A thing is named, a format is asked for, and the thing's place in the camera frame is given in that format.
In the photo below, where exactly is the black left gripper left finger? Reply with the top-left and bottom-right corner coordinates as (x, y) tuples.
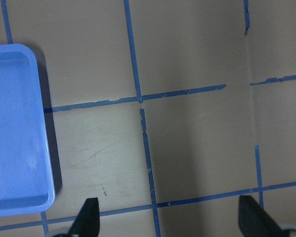
(68, 197), (100, 237)

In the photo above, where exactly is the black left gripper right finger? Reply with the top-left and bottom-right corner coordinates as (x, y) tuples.
(238, 195), (286, 237)

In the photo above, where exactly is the blue plastic tray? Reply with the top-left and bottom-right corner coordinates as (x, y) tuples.
(0, 44), (55, 217)

